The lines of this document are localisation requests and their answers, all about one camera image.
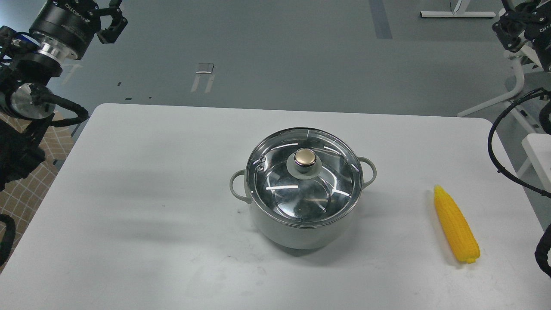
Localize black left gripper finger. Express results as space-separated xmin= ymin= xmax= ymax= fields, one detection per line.
xmin=95 ymin=6 xmax=128 ymax=44

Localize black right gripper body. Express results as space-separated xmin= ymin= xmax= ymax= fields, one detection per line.
xmin=515 ymin=0 xmax=551 ymax=52

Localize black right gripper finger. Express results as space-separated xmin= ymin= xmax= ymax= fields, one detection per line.
xmin=492 ymin=12 xmax=529 ymax=53

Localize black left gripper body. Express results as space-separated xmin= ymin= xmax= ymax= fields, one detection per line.
xmin=29 ymin=0 xmax=101 ymax=59

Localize yellow corn cob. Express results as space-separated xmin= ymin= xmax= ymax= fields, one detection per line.
xmin=433 ymin=185 xmax=480 ymax=264

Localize glass pot lid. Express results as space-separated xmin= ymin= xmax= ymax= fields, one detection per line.
xmin=245 ymin=127 xmax=377 ymax=227

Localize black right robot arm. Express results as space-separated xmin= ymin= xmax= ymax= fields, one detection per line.
xmin=492 ymin=0 xmax=551 ymax=73

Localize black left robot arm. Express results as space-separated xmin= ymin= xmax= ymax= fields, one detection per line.
xmin=0 ymin=0 xmax=128 ymax=190

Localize grey steel cooking pot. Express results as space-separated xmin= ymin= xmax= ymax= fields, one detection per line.
xmin=229 ymin=160 xmax=363 ymax=251

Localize white table leg base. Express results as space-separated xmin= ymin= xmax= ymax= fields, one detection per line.
xmin=419 ymin=0 xmax=497 ymax=19

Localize white desk frame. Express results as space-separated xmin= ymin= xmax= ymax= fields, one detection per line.
xmin=457 ymin=45 xmax=550 ymax=198

